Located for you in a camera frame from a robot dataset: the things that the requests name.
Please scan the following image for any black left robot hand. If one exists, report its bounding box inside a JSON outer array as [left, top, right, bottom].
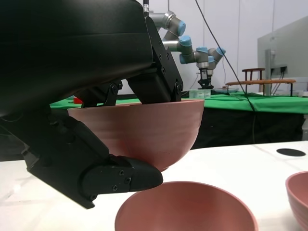
[[0, 0, 183, 209]]

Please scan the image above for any pink plastic bowl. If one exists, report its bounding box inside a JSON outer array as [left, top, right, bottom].
[[285, 171, 308, 231], [67, 99, 205, 173], [114, 180, 259, 231]]

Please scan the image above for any black industrial arm gripper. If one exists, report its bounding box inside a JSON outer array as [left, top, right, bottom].
[[197, 68, 215, 90]]

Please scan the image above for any clear plastic box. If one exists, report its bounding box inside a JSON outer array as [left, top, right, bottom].
[[188, 89, 213, 99]]

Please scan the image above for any dark wooden stool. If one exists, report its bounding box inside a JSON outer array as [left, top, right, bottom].
[[242, 67, 266, 81]]

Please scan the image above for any round wooden tray stand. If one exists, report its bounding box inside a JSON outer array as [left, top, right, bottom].
[[225, 78, 297, 97]]

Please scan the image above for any green table cloth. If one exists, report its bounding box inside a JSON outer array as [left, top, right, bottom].
[[49, 92, 308, 119]]

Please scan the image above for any pale grey partition board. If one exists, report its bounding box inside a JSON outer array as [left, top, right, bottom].
[[257, 15, 308, 93]]

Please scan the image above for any thin black hanging cable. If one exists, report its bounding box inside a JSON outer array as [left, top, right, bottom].
[[194, 0, 257, 146]]

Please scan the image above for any grey metal post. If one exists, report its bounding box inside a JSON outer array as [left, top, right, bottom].
[[264, 49, 273, 97]]

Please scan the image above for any grey wall socket strip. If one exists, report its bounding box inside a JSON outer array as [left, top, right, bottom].
[[270, 65, 288, 73]]

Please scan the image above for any black table cable grommet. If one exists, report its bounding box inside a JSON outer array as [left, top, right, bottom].
[[276, 148, 305, 157]]

